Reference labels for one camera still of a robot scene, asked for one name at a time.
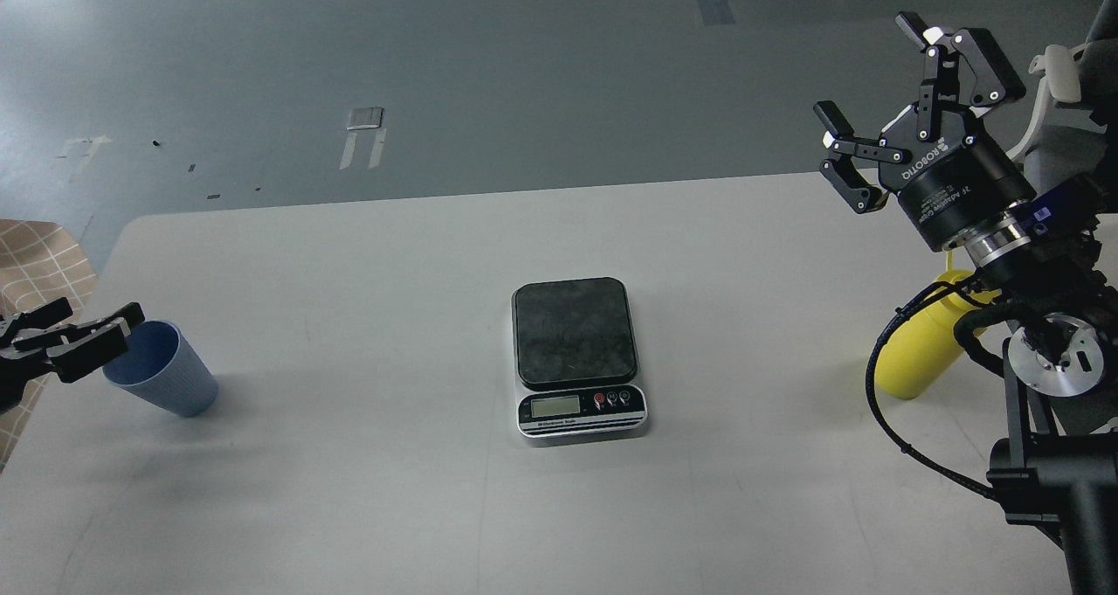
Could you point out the white office chair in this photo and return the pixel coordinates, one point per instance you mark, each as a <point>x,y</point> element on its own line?
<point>1080,78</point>

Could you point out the grey floor plate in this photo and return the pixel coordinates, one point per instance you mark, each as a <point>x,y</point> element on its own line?
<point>365,118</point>

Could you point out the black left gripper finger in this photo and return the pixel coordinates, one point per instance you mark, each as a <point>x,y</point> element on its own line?
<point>83,348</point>
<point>28,330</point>

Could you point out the beige checkered cloth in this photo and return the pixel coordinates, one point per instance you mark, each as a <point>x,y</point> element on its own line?
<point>40,262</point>

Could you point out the yellow squeeze bottle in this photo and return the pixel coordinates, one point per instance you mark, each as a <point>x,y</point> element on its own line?
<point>923,345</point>

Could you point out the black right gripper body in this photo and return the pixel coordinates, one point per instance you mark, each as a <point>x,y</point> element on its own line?
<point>953,182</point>

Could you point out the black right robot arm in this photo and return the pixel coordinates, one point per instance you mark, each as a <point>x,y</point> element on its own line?
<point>1042,317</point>

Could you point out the blue ribbed cup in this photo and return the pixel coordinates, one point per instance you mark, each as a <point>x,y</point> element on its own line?
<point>162,368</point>

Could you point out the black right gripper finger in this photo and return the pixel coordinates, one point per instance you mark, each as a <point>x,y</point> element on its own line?
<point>844,148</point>
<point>966,72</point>

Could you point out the digital kitchen scale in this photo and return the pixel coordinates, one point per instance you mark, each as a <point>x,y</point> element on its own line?
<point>576,362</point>

